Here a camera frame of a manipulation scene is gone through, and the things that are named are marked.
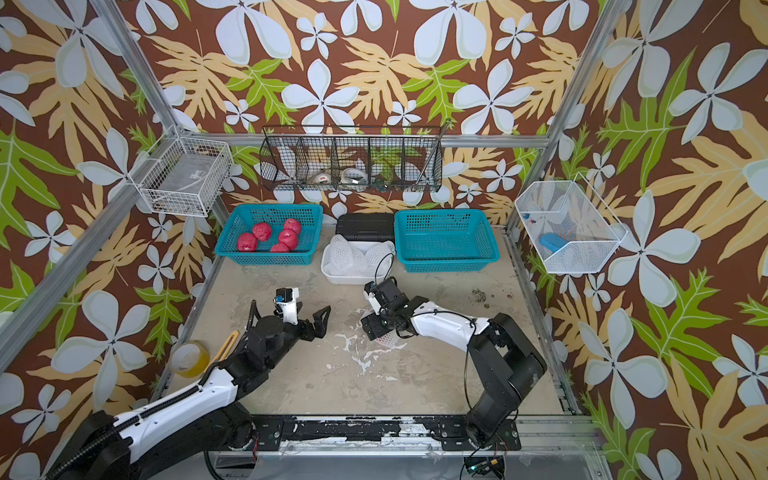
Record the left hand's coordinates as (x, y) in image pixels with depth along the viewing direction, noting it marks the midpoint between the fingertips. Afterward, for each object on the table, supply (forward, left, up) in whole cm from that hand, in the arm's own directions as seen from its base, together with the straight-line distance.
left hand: (317, 303), depth 81 cm
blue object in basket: (+13, -64, +12) cm, 66 cm away
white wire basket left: (+32, +41, +19) cm, 55 cm away
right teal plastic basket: (+36, -42, -15) cm, 58 cm away
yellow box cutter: (-8, +29, -15) cm, 34 cm away
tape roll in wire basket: (+39, +2, +12) cm, 41 cm away
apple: (+30, +32, -10) cm, 45 cm away
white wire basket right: (+19, -71, +11) cm, 74 cm away
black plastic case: (+40, -11, -11) cm, 43 cm away
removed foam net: (+20, -4, -7) cm, 22 cm away
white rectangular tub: (+16, -13, -10) cm, 23 cm away
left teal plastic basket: (+38, +26, -13) cm, 48 cm away
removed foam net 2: (+23, -17, -8) cm, 29 cm away
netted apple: (-6, -21, -11) cm, 24 cm away
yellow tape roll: (-11, +39, -15) cm, 43 cm away
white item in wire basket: (+42, -8, +11) cm, 44 cm away
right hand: (0, -15, -11) cm, 18 cm away
